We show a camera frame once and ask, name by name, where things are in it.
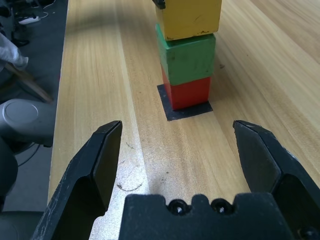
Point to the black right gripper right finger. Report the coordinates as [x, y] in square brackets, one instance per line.
[280, 170]

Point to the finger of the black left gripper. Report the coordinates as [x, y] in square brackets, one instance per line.
[160, 3]

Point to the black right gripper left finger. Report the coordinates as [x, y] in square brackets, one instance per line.
[82, 180]

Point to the yellow wooden block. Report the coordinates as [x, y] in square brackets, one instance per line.
[190, 17]

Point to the green wooden block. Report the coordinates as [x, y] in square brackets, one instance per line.
[190, 60]

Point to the red wooden block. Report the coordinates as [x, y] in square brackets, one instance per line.
[190, 93]

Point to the wooden stick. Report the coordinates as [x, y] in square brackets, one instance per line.
[30, 82]

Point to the black square marker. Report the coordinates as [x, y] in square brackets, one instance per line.
[175, 115]

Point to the white power strip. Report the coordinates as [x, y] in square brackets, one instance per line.
[28, 20]

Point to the black chair base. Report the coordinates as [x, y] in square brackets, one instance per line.
[18, 37]

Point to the white knitted fabric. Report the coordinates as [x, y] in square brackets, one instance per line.
[10, 52]

